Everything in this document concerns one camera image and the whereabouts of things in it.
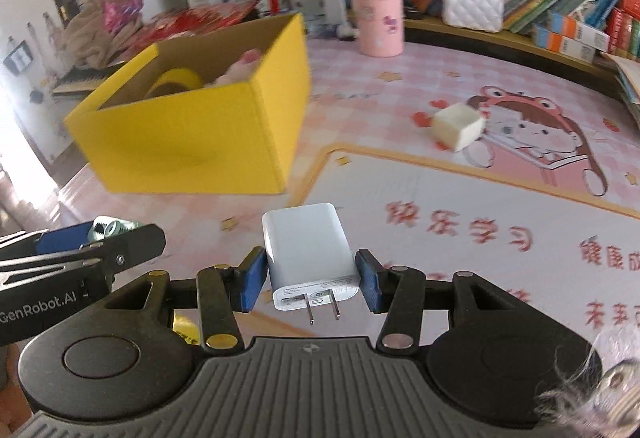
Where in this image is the white power adapter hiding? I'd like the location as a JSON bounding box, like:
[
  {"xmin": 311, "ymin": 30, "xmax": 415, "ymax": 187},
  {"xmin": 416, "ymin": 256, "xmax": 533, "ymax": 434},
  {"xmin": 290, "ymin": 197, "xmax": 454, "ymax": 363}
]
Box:
[{"xmin": 262, "ymin": 203, "xmax": 360, "ymax": 324}]

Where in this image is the white eraser block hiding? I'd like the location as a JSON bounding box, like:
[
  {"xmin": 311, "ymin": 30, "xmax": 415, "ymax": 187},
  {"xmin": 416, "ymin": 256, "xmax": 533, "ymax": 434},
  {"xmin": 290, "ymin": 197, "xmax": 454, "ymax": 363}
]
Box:
[{"xmin": 431, "ymin": 103, "xmax": 486, "ymax": 152}]

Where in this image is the yellow tape roll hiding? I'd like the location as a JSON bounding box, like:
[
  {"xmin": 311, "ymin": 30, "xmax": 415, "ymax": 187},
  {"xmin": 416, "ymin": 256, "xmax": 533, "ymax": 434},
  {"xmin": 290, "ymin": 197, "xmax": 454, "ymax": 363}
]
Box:
[{"xmin": 143, "ymin": 68, "xmax": 204, "ymax": 100}]

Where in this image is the pink plush pig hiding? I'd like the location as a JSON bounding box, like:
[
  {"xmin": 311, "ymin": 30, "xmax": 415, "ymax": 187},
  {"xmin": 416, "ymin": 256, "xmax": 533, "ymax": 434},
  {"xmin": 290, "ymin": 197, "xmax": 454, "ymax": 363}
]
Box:
[{"xmin": 207, "ymin": 49, "xmax": 262, "ymax": 87}]

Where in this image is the mint green small case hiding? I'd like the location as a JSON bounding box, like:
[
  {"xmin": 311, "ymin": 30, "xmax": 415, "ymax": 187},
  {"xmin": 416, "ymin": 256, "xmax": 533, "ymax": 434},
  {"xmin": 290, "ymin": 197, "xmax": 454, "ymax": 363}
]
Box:
[{"xmin": 87, "ymin": 215, "xmax": 141, "ymax": 242}]

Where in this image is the pink cartoon table mat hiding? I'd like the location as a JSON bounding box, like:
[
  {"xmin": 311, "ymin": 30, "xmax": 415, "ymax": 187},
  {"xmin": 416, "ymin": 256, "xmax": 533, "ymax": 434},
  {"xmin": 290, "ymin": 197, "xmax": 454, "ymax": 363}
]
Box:
[{"xmin": 63, "ymin": 40, "xmax": 639, "ymax": 340}]

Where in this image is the yellow cardboard box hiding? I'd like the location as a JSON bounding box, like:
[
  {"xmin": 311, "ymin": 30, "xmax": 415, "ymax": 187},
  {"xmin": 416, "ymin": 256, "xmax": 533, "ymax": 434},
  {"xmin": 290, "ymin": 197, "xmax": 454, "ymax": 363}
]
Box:
[{"xmin": 65, "ymin": 13, "xmax": 311, "ymax": 194}]

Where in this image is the black Yamaha keyboard piano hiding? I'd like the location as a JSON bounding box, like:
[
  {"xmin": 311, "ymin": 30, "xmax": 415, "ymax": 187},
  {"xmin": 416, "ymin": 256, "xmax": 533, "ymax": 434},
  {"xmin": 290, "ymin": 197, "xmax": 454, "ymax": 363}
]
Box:
[{"xmin": 51, "ymin": 64, "xmax": 122, "ymax": 100}]

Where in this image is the beige crumpled cloth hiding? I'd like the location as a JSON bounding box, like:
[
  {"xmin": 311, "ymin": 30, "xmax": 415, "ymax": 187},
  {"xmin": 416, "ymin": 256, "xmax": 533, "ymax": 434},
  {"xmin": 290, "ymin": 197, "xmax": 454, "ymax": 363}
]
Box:
[{"xmin": 62, "ymin": 0, "xmax": 143, "ymax": 70}]

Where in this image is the red paper sheets pile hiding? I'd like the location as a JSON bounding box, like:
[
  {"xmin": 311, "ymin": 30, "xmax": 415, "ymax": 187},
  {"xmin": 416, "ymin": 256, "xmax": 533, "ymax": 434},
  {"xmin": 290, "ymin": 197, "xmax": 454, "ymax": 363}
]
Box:
[{"xmin": 116, "ymin": 0, "xmax": 259, "ymax": 62}]

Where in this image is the orange white box lower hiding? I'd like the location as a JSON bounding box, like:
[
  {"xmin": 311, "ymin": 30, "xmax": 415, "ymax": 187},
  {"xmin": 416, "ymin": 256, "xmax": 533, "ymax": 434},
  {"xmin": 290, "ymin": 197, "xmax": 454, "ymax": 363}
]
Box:
[{"xmin": 532, "ymin": 25, "xmax": 596, "ymax": 63}]

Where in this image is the orange white box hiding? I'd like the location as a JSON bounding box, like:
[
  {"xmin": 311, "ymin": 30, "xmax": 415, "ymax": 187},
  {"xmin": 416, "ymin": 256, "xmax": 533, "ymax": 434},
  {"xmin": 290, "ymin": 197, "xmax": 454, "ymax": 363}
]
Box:
[
  {"xmin": 547, "ymin": 12, "xmax": 610, "ymax": 52},
  {"xmin": 532, "ymin": 25, "xmax": 596, "ymax": 63}
]

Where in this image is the white quilted pearl handbag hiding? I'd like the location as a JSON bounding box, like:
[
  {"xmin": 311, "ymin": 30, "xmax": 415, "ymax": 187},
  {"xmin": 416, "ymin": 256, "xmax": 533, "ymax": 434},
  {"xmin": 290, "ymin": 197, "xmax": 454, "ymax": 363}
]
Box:
[{"xmin": 442, "ymin": 0, "xmax": 504, "ymax": 33}]

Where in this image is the pink cylindrical container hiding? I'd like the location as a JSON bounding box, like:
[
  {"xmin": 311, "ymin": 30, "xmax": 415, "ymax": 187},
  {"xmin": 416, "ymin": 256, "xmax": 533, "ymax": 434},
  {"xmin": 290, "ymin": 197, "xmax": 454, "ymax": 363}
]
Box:
[{"xmin": 352, "ymin": 0, "xmax": 405, "ymax": 58}]

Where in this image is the orange white box upper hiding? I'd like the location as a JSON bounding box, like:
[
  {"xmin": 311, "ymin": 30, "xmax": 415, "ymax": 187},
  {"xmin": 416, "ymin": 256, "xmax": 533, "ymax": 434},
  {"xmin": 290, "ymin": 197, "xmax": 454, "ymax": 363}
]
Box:
[{"xmin": 547, "ymin": 12, "xmax": 610, "ymax": 52}]

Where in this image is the stack of papers and notebooks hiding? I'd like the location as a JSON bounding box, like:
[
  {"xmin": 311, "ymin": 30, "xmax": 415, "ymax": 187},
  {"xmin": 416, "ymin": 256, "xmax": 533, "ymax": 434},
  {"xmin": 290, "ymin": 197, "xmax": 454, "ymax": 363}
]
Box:
[{"xmin": 604, "ymin": 54, "xmax": 640, "ymax": 123}]

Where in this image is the red thick dictionary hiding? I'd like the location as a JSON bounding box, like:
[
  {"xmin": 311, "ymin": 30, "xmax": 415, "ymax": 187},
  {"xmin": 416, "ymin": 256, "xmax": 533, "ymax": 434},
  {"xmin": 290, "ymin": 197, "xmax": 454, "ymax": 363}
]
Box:
[{"xmin": 606, "ymin": 0, "xmax": 639, "ymax": 61}]

